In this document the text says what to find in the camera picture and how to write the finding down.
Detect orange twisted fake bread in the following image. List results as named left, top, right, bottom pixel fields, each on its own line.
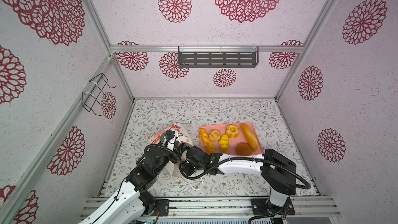
left=199, top=128, right=216, bottom=154

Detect white floral paper bag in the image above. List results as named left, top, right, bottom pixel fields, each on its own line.
left=148, top=122, right=194, bottom=178

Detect yellow fake bread roll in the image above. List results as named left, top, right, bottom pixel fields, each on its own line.
left=208, top=129, right=221, bottom=142

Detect yellow croissant fake bread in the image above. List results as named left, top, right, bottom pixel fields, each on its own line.
left=219, top=134, right=229, bottom=153

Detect orange bundt fake bread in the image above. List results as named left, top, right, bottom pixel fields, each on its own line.
left=225, top=124, right=240, bottom=139

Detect brown round fake bread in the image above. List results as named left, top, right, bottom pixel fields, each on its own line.
left=235, top=142, right=252, bottom=156

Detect long golden baguette fake bread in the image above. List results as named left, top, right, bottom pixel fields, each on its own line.
left=240, top=123, right=259, bottom=151

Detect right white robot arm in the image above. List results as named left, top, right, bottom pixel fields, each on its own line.
left=179, top=147, right=297, bottom=213

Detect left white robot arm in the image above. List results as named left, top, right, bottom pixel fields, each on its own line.
left=81, top=144, right=180, bottom=224

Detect pink plastic tray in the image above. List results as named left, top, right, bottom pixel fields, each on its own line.
left=198, top=122, right=264, bottom=156

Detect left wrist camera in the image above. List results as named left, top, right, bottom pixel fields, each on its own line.
left=164, top=129, right=176, bottom=146

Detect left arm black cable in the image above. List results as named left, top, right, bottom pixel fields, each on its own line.
left=88, top=177, right=128, bottom=224

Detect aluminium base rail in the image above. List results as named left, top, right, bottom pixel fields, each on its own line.
left=150, top=196, right=341, bottom=222

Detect black wire wall rack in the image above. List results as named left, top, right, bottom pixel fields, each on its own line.
left=81, top=73, right=117, bottom=119

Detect grey slotted wall shelf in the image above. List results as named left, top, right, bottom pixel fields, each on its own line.
left=177, top=47, right=259, bottom=68

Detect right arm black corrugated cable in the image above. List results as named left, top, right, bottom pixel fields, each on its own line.
left=179, top=147, right=312, bottom=224

